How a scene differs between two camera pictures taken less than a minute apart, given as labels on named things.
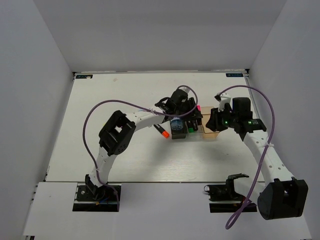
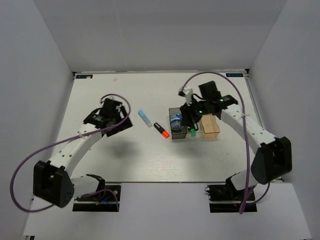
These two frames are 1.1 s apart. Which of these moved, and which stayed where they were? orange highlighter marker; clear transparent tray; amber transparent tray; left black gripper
Moved: left black gripper
Stayed: clear transparent tray; orange highlighter marker; amber transparent tray
